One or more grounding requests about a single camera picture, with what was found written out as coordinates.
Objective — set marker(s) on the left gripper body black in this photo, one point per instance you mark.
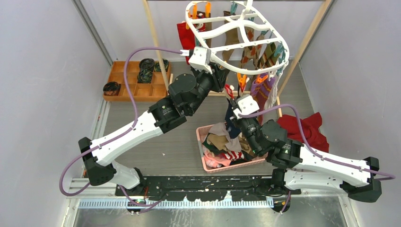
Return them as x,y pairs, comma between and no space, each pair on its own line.
206,81

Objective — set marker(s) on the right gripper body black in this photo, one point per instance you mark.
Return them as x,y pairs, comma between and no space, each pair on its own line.
248,126

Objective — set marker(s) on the maroon purple orange striped sock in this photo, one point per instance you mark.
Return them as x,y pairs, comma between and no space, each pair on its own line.
261,89

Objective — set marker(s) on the white plastic clip hanger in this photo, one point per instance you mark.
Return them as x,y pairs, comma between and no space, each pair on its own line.
241,40

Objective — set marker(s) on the navy sock red cuff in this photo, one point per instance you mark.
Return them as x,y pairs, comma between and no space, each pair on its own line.
241,87

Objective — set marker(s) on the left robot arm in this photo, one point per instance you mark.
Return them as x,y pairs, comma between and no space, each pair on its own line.
186,94

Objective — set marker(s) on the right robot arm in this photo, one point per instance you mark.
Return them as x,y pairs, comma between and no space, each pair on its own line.
296,167

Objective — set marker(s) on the grey beige sock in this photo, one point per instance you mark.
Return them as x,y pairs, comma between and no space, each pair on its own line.
220,130

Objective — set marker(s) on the tan ribbed sock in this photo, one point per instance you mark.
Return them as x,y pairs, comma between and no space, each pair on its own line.
217,141

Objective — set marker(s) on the white hanging sock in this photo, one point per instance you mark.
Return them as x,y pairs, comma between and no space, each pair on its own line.
275,85

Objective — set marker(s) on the pink plastic basket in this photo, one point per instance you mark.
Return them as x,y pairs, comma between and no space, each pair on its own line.
215,160

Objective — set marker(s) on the argyle hanging sock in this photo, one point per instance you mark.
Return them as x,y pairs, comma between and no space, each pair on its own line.
250,53

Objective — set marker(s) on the wooden clothes rack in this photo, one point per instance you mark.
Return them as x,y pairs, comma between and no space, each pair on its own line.
314,26

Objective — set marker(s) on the red hanging sock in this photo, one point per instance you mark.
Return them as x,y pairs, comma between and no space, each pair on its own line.
186,36

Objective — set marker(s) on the green striped hanging sock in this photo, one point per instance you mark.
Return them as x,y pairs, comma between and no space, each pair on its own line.
269,57

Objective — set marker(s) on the orange wooden compartment tray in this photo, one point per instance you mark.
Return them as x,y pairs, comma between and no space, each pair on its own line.
141,92

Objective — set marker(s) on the red cloth on table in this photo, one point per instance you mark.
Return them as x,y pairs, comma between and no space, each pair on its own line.
310,127

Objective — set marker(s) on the rolled dark sock centre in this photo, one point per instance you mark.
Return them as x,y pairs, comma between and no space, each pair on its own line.
145,76

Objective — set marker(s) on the rolled dark sock left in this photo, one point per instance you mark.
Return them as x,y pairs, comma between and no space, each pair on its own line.
111,88

